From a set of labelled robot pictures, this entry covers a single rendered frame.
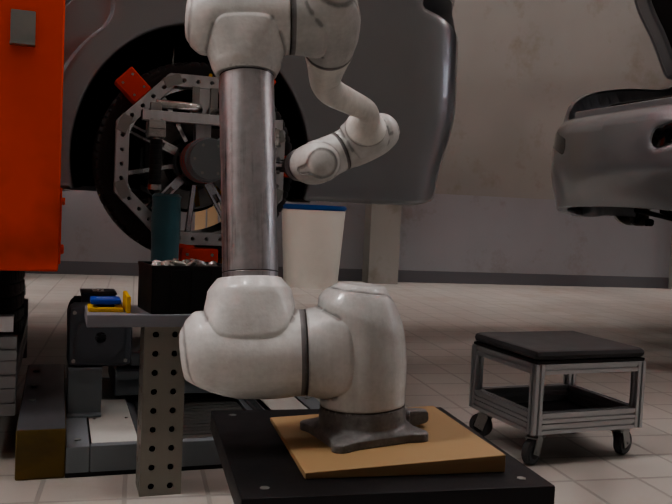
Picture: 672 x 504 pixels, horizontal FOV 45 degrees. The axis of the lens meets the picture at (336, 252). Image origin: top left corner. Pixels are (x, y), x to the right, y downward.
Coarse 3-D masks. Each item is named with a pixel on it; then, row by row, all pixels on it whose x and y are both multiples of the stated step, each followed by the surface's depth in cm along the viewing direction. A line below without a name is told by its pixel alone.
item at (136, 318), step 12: (84, 312) 202; (96, 312) 191; (108, 312) 192; (120, 312) 193; (132, 312) 193; (144, 312) 194; (96, 324) 187; (108, 324) 188; (120, 324) 189; (132, 324) 190; (144, 324) 191; (156, 324) 192; (168, 324) 193; (180, 324) 194
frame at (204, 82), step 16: (176, 80) 255; (192, 80) 257; (208, 80) 258; (144, 96) 252; (160, 96) 254; (128, 112) 251; (128, 128) 252; (128, 144) 252; (128, 160) 252; (128, 192) 253; (144, 208) 255; (144, 224) 260; (192, 240) 264; (208, 240) 262
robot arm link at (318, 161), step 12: (312, 144) 198; (324, 144) 197; (336, 144) 201; (300, 156) 198; (312, 156) 195; (324, 156) 195; (336, 156) 197; (348, 156) 202; (300, 168) 199; (312, 168) 195; (324, 168) 196; (336, 168) 197; (348, 168) 205; (300, 180) 204; (312, 180) 199; (324, 180) 198
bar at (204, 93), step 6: (204, 90) 259; (204, 96) 259; (204, 102) 259; (204, 108) 259; (198, 126) 259; (204, 126) 260; (210, 126) 260; (198, 132) 259; (204, 132) 260; (210, 132) 260; (198, 138) 259
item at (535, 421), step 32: (480, 352) 259; (512, 352) 245; (544, 352) 232; (576, 352) 237; (608, 352) 241; (640, 352) 245; (480, 384) 262; (544, 384) 274; (640, 384) 246; (480, 416) 262; (512, 416) 242; (544, 416) 233; (576, 416) 238; (608, 416) 242; (640, 416) 247
